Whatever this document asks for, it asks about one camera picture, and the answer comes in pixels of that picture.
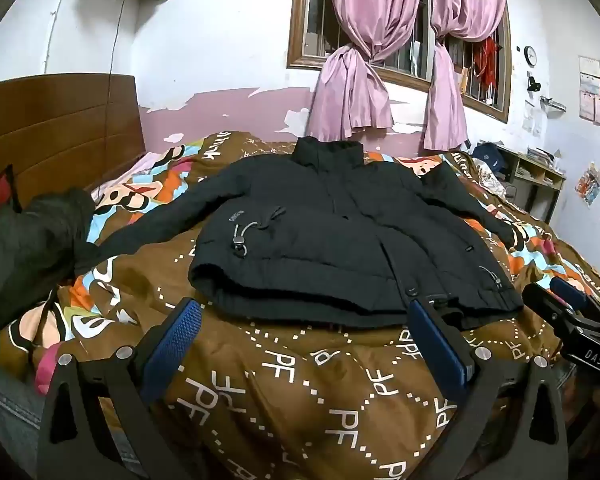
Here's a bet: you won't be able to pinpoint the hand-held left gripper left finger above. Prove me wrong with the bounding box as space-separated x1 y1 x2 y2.
37 297 204 480

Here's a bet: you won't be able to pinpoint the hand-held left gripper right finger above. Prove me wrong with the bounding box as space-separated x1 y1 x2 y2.
407 296 571 480

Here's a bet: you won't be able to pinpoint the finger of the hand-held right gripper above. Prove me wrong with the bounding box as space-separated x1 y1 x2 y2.
550 277 590 312
522 284 573 328

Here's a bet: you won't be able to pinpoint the black padded jacket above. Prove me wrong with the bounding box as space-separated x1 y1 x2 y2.
75 137 526 332

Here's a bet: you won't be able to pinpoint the red hanging clothes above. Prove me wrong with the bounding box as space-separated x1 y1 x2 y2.
472 36 501 92

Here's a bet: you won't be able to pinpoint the wooden desk shelf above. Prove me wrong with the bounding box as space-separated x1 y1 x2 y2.
500 147 567 224

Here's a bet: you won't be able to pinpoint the brown cartoon printed blanket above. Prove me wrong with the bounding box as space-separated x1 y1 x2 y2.
0 130 600 480

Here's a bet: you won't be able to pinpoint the floral cloth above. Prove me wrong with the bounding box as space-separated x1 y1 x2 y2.
471 157 510 198

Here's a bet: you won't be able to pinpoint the dark blue cap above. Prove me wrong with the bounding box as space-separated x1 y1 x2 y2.
472 142 506 172

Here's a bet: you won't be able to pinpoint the dark green cloth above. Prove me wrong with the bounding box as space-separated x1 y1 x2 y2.
0 187 99 327

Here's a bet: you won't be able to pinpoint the person's jeans leg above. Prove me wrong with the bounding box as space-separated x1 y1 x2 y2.
0 349 148 480

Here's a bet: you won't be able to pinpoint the pink curtain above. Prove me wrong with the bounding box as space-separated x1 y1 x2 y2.
422 0 509 152
307 0 433 142

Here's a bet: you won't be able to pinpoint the wooden headboard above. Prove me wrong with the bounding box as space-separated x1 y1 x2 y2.
0 74 147 211

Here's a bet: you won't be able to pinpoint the wooden framed window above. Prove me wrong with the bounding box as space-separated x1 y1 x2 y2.
286 0 512 125

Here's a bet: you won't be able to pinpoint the cartoon wall sticker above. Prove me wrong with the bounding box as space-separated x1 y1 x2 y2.
574 162 600 207

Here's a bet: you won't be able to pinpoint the white wall notes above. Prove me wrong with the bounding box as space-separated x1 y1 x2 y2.
523 99 544 136

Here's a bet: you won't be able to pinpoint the thin wall cable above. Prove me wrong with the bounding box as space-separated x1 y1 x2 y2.
107 0 129 79

